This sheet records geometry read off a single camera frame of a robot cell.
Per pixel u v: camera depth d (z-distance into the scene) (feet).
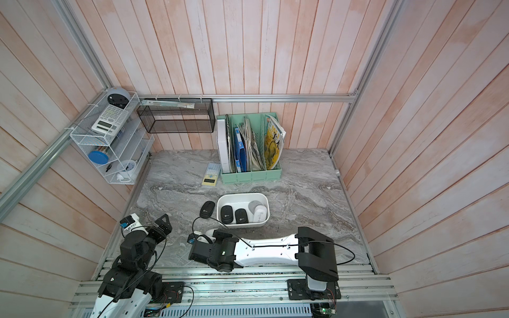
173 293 2.40
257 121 3.47
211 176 3.53
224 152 3.11
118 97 2.63
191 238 2.16
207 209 3.09
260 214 2.92
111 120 2.54
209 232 2.46
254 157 3.24
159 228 2.25
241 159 3.19
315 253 1.46
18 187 1.76
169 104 2.98
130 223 2.08
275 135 3.28
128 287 1.66
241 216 2.96
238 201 3.23
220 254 1.83
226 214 2.97
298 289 2.40
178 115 3.45
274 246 1.52
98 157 2.52
